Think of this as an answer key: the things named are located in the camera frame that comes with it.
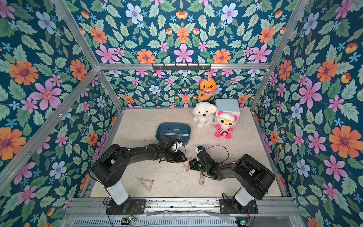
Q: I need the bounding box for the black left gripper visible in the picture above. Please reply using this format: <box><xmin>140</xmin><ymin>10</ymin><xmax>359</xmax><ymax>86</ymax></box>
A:
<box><xmin>163</xmin><ymin>149</ymin><xmax>188</xmax><ymax>163</ymax></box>

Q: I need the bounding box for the brown long straight ruler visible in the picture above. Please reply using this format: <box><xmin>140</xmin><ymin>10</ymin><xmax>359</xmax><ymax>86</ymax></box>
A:
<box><xmin>199</xmin><ymin>173</ymin><xmax>205</xmax><ymax>186</ymax></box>

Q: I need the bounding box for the brown small triangle ruler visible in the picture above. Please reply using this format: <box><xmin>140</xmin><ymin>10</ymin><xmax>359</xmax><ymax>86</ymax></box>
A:
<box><xmin>182</xmin><ymin>157</ymin><xmax>192</xmax><ymax>173</ymax></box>

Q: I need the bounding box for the teal plastic storage box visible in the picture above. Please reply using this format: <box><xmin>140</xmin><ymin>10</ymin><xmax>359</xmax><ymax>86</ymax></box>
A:
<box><xmin>155</xmin><ymin>122</ymin><xmax>192</xmax><ymax>145</ymax></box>

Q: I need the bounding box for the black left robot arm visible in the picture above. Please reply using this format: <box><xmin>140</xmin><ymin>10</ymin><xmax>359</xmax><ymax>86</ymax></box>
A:
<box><xmin>90</xmin><ymin>136</ymin><xmax>187</xmax><ymax>205</ymax></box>

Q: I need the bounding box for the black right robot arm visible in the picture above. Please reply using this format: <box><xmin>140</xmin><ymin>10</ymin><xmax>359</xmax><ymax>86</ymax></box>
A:
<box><xmin>189</xmin><ymin>146</ymin><xmax>276</xmax><ymax>207</ymax></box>

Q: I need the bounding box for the light blue cube box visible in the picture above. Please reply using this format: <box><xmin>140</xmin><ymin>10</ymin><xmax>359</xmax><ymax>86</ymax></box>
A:
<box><xmin>214</xmin><ymin>99</ymin><xmax>241</xmax><ymax>124</ymax></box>

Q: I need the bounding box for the pink white plush doll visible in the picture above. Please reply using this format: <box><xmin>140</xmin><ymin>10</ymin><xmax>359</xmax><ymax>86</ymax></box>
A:
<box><xmin>215</xmin><ymin>111</ymin><xmax>238</xmax><ymax>139</ymax></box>

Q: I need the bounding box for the white plush dog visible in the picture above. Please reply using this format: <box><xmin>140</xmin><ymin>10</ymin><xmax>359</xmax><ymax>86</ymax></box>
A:
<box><xmin>192</xmin><ymin>102</ymin><xmax>217</xmax><ymax>128</ymax></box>

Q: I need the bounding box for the orange plush monster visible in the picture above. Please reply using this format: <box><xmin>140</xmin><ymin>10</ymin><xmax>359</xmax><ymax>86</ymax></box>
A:
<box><xmin>198</xmin><ymin>77</ymin><xmax>217</xmax><ymax>101</ymax></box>

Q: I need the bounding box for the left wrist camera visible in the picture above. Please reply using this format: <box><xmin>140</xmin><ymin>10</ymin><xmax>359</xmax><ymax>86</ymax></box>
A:
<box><xmin>171</xmin><ymin>141</ymin><xmax>183</xmax><ymax>152</ymax></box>

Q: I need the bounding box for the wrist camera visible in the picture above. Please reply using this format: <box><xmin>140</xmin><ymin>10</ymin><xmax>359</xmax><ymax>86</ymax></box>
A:
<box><xmin>171</xmin><ymin>141</ymin><xmax>183</xmax><ymax>152</ymax></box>
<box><xmin>195</xmin><ymin>145</ymin><xmax>205</xmax><ymax>154</ymax></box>

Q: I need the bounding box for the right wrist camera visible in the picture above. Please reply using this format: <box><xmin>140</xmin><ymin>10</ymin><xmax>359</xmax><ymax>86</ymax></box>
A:
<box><xmin>195</xmin><ymin>145</ymin><xmax>205</xmax><ymax>154</ymax></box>

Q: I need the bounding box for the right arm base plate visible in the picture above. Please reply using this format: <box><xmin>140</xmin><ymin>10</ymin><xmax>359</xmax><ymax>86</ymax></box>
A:
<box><xmin>219</xmin><ymin>198</ymin><xmax>259</xmax><ymax>215</ymax></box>

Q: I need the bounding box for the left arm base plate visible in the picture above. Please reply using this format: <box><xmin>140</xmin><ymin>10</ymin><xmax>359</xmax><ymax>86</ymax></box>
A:
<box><xmin>106</xmin><ymin>199</ymin><xmax>146</xmax><ymax>215</ymax></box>

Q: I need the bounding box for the black wall hook rail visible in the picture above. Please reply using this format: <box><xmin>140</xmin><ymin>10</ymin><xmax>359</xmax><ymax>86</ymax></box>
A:
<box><xmin>152</xmin><ymin>63</ymin><xmax>212</xmax><ymax>71</ymax></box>

